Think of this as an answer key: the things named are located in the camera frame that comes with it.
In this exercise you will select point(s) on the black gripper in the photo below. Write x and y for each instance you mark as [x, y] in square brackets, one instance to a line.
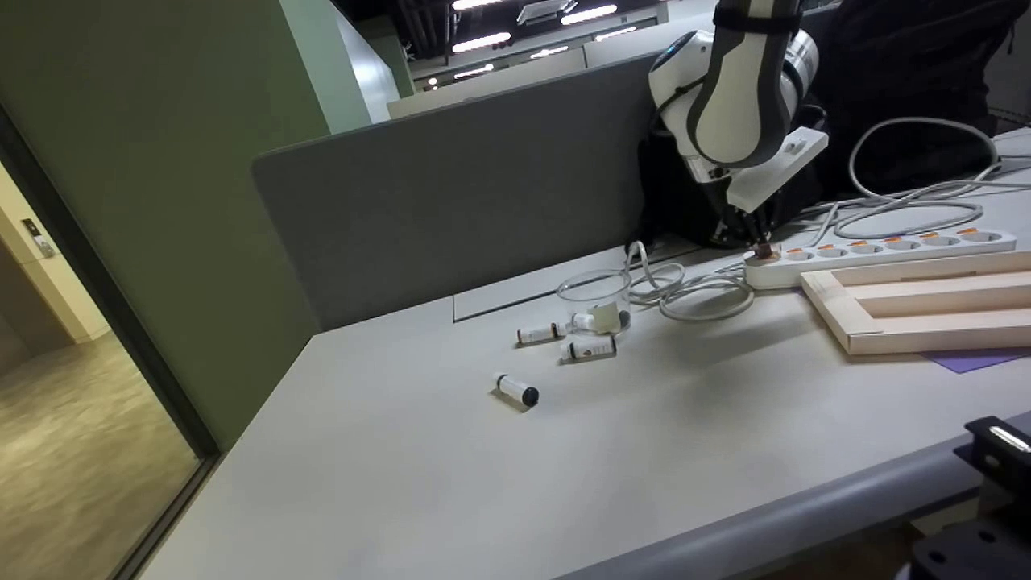
[742, 221]

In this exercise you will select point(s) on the white power strip with switches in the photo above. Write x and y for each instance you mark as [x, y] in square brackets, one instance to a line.
[859, 259]

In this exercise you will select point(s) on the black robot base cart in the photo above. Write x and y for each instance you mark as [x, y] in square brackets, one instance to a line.
[970, 535]

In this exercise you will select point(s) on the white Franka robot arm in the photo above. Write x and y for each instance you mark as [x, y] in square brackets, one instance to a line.
[742, 99]

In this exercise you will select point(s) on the wooden tray with divider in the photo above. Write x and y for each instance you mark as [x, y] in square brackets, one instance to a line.
[859, 322]

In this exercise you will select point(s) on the white vial with black cap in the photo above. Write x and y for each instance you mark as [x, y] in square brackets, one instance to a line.
[516, 392]
[602, 317]
[537, 334]

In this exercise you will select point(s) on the clear plastic cup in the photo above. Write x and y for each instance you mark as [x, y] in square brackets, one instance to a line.
[593, 290]

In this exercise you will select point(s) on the white cylinder cluster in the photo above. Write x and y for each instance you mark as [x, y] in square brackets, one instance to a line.
[591, 346]

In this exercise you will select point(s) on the large black bag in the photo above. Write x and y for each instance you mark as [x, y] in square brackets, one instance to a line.
[922, 65]

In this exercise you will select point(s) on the purple paper sheet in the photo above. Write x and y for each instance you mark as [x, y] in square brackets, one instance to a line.
[983, 361]

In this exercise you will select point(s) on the grey divider panel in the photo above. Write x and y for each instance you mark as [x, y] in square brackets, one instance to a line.
[452, 204]

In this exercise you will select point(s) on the black table edge clamp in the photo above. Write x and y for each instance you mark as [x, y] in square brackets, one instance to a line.
[1003, 453]

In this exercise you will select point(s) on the dark door frame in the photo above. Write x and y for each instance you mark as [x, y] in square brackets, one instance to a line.
[162, 375]

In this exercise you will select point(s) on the wall switch plate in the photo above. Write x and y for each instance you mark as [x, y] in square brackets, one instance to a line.
[38, 241]

